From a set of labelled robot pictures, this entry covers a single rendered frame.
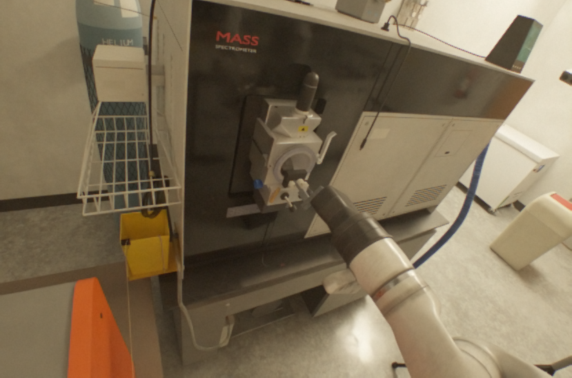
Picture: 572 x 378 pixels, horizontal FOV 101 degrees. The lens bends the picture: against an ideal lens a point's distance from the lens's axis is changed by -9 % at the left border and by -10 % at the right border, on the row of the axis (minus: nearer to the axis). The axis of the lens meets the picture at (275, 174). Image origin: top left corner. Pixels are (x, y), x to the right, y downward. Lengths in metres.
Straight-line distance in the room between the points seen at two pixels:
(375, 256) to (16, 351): 0.42
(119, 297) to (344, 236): 0.66
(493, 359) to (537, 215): 2.60
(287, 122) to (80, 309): 0.39
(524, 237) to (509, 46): 2.09
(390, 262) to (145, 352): 0.63
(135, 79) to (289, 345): 1.41
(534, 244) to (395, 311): 2.71
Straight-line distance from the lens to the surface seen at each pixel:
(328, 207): 0.41
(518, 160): 3.56
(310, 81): 0.45
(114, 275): 0.91
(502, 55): 1.23
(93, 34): 1.23
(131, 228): 0.79
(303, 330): 1.67
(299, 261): 0.94
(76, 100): 1.74
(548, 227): 2.96
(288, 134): 0.47
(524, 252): 3.09
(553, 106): 4.18
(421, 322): 0.36
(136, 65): 0.75
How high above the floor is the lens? 1.48
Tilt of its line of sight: 36 degrees down
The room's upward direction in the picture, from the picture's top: 16 degrees clockwise
